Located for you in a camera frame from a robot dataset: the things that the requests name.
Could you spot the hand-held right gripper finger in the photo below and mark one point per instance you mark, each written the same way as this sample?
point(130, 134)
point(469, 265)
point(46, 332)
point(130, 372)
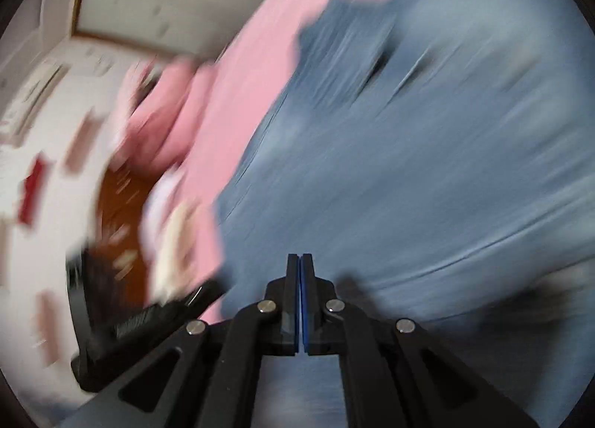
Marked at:
point(295, 302)
point(305, 302)

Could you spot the blue denim jeans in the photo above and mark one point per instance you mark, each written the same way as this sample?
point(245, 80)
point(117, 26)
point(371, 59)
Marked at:
point(418, 153)

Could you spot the cream cloth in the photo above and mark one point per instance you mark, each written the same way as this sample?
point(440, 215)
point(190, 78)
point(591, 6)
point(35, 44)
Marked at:
point(179, 242)

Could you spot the white cloth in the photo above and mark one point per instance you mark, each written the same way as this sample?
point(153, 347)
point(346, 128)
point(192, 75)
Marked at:
point(158, 198)

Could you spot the crumpled pink cloth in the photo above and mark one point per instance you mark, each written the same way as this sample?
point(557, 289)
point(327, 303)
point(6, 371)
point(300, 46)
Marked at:
point(155, 126)

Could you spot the pink bed sheet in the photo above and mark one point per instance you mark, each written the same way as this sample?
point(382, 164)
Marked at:
point(269, 84)

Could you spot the red wall sticker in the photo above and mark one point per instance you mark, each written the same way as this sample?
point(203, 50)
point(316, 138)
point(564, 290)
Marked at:
point(35, 191)

